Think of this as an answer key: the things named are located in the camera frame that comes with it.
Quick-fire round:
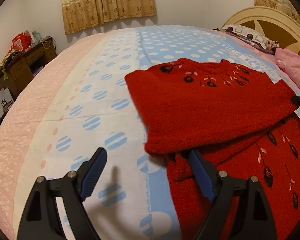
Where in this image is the red knitted embroidered sweater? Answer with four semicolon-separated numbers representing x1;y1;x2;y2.
125;58;300;239

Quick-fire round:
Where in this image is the pink pillow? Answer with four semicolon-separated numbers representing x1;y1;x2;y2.
275;48;300;88

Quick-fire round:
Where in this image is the cream and brown headboard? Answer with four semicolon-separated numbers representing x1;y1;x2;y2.
225;7;300;56

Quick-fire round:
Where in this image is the white patterned pillow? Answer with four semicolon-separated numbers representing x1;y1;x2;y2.
220;24;279;55

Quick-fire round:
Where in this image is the blue polka dot bedsheet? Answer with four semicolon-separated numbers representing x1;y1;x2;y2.
0;25;300;239

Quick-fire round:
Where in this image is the dark wooden desk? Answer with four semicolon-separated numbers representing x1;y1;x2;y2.
0;36;57;100

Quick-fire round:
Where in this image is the red gift bag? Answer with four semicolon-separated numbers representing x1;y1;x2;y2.
12;33;32;51

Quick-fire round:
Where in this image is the beige patterned left curtain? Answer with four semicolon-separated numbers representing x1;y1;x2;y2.
61;0;157;35

